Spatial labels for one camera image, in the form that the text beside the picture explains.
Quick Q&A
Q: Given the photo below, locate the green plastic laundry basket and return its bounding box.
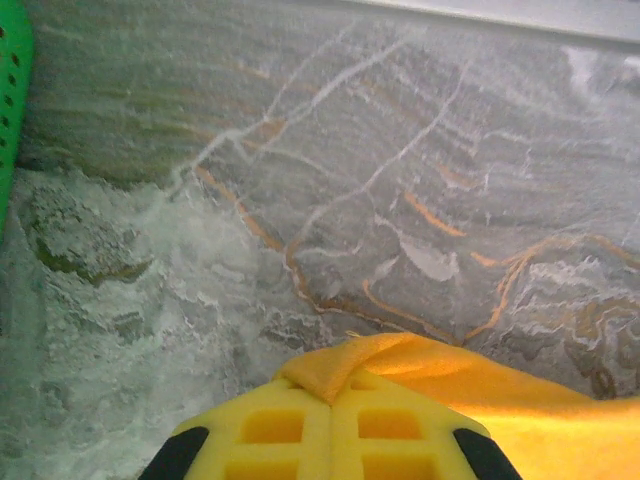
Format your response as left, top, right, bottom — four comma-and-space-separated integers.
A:
0, 0, 36, 247

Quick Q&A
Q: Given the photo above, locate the orange t-shirt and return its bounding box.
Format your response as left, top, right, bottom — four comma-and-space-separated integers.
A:
273, 332, 640, 480

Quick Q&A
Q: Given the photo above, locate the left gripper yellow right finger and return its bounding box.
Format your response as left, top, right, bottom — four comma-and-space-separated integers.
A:
327, 375, 524, 480

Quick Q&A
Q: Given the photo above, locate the aluminium table edge rail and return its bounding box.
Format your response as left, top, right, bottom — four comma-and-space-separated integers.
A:
343, 0, 640, 54

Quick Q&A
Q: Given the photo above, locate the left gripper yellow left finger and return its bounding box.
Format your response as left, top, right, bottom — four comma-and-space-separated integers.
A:
141, 377, 334, 480

